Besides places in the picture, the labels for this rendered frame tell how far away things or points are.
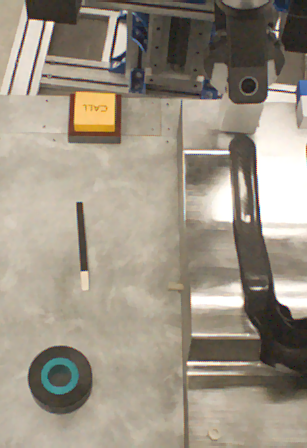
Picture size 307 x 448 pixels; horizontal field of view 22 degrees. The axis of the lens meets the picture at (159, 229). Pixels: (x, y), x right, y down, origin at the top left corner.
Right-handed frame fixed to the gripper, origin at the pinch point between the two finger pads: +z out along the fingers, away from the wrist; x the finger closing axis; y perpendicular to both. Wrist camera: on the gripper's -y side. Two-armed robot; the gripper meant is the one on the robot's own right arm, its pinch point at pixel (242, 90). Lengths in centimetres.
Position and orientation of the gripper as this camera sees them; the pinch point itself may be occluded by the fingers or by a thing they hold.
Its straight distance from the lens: 107.9
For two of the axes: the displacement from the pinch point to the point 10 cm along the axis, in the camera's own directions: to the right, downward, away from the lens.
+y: -0.1, -9.4, 3.4
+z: 0.8, 3.4, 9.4
